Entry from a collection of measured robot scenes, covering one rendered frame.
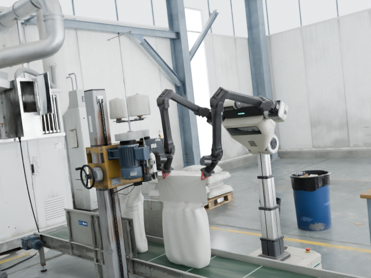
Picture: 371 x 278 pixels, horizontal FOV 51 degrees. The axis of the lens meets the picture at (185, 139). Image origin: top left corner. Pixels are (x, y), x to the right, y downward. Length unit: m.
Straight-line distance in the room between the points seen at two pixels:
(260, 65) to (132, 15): 4.46
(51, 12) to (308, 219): 4.05
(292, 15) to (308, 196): 7.53
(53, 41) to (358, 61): 7.57
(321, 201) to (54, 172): 3.53
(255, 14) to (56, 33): 7.52
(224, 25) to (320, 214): 7.26
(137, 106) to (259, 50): 9.03
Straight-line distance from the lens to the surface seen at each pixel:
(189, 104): 3.00
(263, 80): 11.58
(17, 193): 5.55
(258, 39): 11.74
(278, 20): 11.77
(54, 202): 5.78
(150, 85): 8.64
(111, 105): 3.09
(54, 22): 5.44
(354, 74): 10.71
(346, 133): 10.84
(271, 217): 3.23
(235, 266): 2.96
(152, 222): 3.81
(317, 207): 4.82
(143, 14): 8.96
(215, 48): 10.51
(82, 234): 3.84
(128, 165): 2.79
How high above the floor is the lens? 1.47
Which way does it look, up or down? 3 degrees down
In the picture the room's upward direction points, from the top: 6 degrees counter-clockwise
